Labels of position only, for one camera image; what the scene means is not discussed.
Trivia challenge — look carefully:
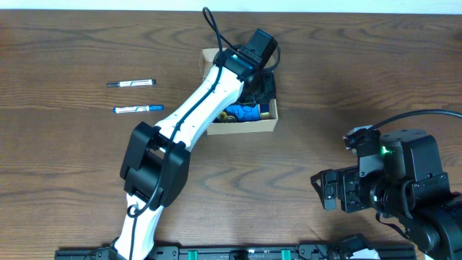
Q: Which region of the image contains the yellow highlighter black cap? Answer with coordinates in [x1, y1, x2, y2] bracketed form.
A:
[259, 103, 271, 120]

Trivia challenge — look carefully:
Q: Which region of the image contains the blue plastic holder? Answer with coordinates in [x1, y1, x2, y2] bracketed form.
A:
[225, 105, 261, 122]

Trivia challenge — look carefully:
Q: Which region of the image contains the brown cardboard box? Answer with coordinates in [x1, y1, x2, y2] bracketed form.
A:
[199, 48, 279, 135]

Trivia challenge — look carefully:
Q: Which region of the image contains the blue capped white marker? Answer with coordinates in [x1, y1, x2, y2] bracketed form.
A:
[113, 105, 164, 114]

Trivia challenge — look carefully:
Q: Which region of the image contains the black capped white marker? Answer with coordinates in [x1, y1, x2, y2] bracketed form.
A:
[107, 79, 156, 88]

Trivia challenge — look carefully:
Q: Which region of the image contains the black yellow correction tape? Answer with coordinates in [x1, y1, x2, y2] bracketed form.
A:
[218, 111, 237, 123]

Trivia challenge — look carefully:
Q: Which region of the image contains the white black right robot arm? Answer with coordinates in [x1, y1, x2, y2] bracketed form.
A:
[310, 128, 461, 259]

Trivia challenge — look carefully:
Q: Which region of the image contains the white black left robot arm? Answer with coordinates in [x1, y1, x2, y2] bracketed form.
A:
[109, 29, 280, 259]

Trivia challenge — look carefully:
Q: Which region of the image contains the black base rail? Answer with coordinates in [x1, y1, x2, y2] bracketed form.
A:
[54, 234, 417, 260]

